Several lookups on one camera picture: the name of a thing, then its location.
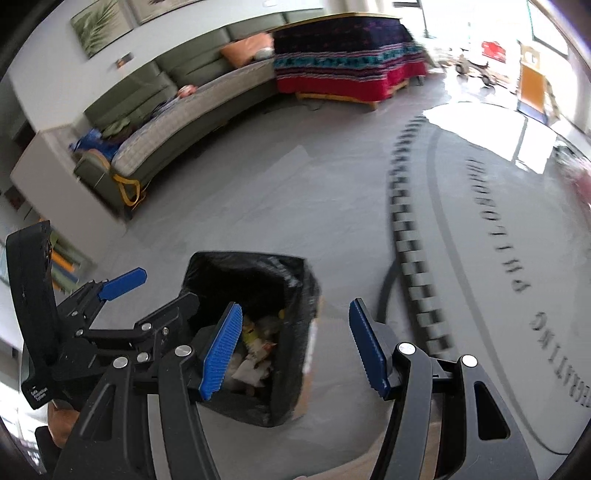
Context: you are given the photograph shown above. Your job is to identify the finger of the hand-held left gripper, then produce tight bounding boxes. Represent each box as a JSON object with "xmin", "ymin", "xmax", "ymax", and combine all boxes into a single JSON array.
[
  {"xmin": 133, "ymin": 292, "xmax": 201, "ymax": 357},
  {"xmin": 95, "ymin": 267, "xmax": 149, "ymax": 303}
]

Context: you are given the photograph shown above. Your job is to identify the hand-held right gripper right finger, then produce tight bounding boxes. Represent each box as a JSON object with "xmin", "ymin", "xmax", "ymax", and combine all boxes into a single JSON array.
[{"xmin": 348, "ymin": 298, "xmax": 539, "ymax": 480}]

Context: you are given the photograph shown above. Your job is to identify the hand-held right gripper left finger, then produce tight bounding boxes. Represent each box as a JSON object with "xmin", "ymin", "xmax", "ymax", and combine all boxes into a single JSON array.
[{"xmin": 54, "ymin": 302, "xmax": 243, "ymax": 480}]

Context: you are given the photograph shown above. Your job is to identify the yellow red snack packet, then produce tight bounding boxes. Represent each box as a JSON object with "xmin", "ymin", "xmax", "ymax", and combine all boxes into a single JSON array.
[{"xmin": 242, "ymin": 318, "xmax": 260, "ymax": 352}]

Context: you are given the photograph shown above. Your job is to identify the white paper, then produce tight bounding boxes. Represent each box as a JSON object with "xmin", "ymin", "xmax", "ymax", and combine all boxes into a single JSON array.
[{"xmin": 230, "ymin": 354, "xmax": 274, "ymax": 385}]

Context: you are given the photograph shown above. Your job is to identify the black-bagged waste bin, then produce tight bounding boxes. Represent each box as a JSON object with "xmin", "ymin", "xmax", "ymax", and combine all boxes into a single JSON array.
[{"xmin": 182, "ymin": 250, "xmax": 322, "ymax": 428}]

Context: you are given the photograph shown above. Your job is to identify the orange green shelf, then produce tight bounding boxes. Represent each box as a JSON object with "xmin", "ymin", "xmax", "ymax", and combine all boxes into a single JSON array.
[{"xmin": 46, "ymin": 230, "xmax": 89, "ymax": 291}]

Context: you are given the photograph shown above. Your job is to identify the white cabinet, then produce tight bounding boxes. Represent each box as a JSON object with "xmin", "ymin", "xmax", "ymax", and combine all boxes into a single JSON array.
[{"xmin": 10, "ymin": 128, "xmax": 131, "ymax": 223}]

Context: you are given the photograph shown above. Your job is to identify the blue bag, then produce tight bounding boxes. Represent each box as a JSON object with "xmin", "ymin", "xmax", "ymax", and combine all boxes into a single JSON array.
[{"xmin": 69, "ymin": 131, "xmax": 117, "ymax": 158}]

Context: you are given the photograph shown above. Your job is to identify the green clothes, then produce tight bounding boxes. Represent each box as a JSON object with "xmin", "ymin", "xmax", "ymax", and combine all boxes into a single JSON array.
[{"xmin": 101, "ymin": 117, "xmax": 133, "ymax": 140}]

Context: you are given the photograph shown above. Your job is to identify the round printed table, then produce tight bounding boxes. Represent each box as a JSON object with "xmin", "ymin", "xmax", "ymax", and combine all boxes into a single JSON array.
[{"xmin": 385, "ymin": 103, "xmax": 591, "ymax": 457}]

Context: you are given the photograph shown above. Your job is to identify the beige quilted sofa cover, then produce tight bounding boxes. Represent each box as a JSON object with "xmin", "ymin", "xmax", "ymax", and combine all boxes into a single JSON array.
[{"xmin": 111, "ymin": 62, "xmax": 278, "ymax": 178}]

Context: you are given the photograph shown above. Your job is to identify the green sofa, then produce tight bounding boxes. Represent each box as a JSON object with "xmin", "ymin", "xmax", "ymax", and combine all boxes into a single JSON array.
[{"xmin": 74, "ymin": 11, "xmax": 325, "ymax": 219}]

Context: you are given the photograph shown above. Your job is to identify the orange pillow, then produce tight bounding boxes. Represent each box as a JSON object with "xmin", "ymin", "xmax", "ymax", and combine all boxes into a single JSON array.
[{"xmin": 220, "ymin": 32, "xmax": 276, "ymax": 68}]

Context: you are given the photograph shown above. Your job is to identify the table with colourful cloth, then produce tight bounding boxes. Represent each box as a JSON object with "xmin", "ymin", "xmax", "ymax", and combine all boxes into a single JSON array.
[{"xmin": 272, "ymin": 16, "xmax": 428, "ymax": 103}]

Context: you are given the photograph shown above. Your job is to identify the white scooter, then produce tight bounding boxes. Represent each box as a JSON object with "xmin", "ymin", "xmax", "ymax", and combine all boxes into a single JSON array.
[{"xmin": 454, "ymin": 43, "xmax": 502, "ymax": 87}]

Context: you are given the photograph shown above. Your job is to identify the red object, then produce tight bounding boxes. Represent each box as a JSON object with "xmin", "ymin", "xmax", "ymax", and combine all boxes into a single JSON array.
[{"xmin": 481, "ymin": 40, "xmax": 507, "ymax": 62}]

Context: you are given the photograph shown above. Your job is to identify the yellow strap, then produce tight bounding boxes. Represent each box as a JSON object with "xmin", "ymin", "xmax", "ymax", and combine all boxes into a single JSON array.
[{"xmin": 113, "ymin": 172, "xmax": 142, "ymax": 207}]

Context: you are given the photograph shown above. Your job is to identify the wooden bed frame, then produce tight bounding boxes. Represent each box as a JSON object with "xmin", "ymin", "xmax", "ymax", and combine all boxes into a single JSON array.
[{"xmin": 294, "ymin": 78, "xmax": 410, "ymax": 112}]

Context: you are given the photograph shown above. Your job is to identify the large leaf wall picture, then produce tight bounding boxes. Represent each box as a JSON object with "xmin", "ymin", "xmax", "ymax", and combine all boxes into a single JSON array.
[{"xmin": 69, "ymin": 0, "xmax": 135, "ymax": 59}]

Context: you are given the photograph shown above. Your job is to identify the small leaf wall picture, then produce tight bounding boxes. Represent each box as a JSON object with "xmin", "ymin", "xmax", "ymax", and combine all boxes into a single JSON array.
[{"xmin": 126, "ymin": 0, "xmax": 209, "ymax": 27}]

